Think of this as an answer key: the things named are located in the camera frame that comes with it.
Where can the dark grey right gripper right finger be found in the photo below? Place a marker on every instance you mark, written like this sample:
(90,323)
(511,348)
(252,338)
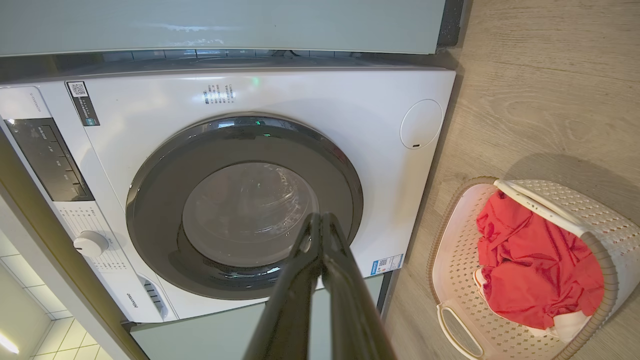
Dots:
(357,320)

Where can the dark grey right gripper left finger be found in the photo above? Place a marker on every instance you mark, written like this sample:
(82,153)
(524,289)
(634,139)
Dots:
(285,310)

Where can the white perforated laundry basket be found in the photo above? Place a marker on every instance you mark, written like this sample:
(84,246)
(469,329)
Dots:
(600,220)

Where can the dark kickboard beside energy label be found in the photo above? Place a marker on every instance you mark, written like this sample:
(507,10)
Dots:
(385,295)

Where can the blue energy label sticker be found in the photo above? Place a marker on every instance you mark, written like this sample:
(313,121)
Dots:
(387,264)

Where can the white detergent drawer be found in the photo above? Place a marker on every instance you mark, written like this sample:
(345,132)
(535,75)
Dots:
(150,300)

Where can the round grey glass washer door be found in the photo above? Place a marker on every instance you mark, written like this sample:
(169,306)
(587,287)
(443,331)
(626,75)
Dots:
(165,200)

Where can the red shirt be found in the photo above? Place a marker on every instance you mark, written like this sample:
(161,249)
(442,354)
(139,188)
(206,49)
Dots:
(535,265)

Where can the white washer dial knob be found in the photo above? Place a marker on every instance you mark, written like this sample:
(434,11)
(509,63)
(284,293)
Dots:
(90,244)

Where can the round white filter cover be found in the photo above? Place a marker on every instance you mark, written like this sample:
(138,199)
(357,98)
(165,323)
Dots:
(421,124)

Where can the white front-load washing machine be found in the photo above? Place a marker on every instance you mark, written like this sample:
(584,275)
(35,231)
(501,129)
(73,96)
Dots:
(310,100)

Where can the small printed text sticker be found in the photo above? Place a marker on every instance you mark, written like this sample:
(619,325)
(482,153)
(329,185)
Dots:
(218,93)

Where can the grey-brown countertop edge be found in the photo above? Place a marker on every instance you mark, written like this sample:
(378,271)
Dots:
(30,210)

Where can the black washer control display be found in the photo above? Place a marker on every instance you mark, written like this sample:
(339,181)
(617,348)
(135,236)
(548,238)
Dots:
(50,160)

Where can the black QR code sticker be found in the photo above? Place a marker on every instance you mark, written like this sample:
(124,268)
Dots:
(83,104)

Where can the pale green cabinet beside filter cover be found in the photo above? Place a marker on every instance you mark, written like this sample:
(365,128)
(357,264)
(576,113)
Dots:
(225,25)

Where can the dark kickboard beside filter cover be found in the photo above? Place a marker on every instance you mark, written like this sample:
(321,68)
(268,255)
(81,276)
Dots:
(451,22)

